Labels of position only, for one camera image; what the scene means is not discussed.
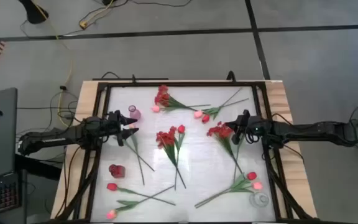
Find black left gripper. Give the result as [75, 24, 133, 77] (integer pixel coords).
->
[101, 110, 140, 147]

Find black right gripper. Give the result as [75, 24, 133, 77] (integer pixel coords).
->
[224, 109, 263, 146]

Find red small-blossom flower bunch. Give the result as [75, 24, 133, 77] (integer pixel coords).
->
[154, 84, 211, 112]
[206, 121, 244, 175]
[155, 126, 187, 190]

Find purple glass vase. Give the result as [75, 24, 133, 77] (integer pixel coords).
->
[128, 105, 142, 121]

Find red glass vase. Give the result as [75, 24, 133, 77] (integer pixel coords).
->
[108, 164, 126, 179]

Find clear glass vase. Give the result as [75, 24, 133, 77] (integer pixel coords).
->
[249, 192, 270, 208]

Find pink tulip stems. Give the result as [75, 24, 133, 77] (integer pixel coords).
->
[54, 80, 315, 224]

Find black desk base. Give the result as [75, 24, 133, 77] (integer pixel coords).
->
[14, 154, 62, 181]

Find laptop computer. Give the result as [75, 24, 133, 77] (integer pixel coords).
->
[0, 87, 27, 224]

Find black stand foot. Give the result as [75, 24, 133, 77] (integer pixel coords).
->
[17, 0, 50, 25]

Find long yellow cable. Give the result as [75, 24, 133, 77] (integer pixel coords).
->
[30, 0, 73, 122]

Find yellow cable with plug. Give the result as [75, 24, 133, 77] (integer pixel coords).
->
[78, 0, 115, 29]

